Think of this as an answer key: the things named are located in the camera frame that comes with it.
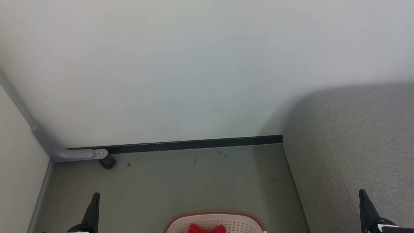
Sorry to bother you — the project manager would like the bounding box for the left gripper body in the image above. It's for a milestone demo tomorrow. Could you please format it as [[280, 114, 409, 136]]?
[[66, 224, 99, 233]]

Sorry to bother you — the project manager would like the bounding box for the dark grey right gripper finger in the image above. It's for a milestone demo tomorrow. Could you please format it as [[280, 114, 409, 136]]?
[[359, 189, 381, 233]]

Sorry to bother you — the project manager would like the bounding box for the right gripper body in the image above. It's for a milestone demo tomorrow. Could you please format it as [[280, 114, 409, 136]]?
[[365, 218, 414, 233]]

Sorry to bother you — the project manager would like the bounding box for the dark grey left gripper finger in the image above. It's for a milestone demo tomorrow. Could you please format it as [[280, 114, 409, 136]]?
[[81, 193, 100, 225]]

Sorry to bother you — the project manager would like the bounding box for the red garment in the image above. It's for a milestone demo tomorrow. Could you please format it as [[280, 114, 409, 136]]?
[[188, 223, 227, 233]]

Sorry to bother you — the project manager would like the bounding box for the grey fabric sofa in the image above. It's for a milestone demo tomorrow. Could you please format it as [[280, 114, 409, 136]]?
[[282, 83, 414, 233]]

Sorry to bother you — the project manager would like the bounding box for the black caster wheel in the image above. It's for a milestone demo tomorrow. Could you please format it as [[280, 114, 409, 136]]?
[[99, 155, 117, 170]]

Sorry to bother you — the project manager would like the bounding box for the grey panel edge trim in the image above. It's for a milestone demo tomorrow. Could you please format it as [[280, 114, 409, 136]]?
[[27, 160, 53, 233]]

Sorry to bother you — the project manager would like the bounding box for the black baseboard strip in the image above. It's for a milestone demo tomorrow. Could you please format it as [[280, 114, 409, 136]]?
[[65, 135, 283, 154]]

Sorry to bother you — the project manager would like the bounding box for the cream perforated laundry basket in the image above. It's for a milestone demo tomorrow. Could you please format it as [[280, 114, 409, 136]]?
[[163, 211, 267, 233]]

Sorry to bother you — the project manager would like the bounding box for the grey metal partition foot bracket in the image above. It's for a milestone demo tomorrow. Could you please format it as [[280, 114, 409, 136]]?
[[31, 124, 108, 162]]

